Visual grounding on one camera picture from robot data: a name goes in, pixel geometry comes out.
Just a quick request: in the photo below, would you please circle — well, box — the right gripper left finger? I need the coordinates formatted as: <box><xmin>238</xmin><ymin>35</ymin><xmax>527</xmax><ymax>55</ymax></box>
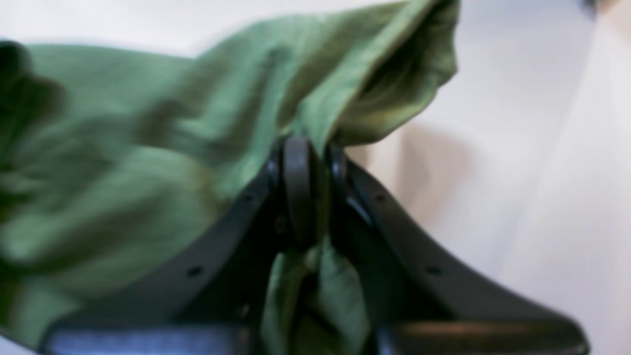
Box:
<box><xmin>41</xmin><ymin>137</ymin><xmax>316</xmax><ymax>355</ymax></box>

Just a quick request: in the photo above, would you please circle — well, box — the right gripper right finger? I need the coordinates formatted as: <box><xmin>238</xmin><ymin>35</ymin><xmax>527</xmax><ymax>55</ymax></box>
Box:
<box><xmin>328</xmin><ymin>146</ymin><xmax>590</xmax><ymax>355</ymax></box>

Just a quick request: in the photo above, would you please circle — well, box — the green t-shirt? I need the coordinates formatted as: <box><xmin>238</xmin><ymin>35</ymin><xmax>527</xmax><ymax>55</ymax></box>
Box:
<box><xmin>1</xmin><ymin>0</ymin><xmax>460</xmax><ymax>348</ymax></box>

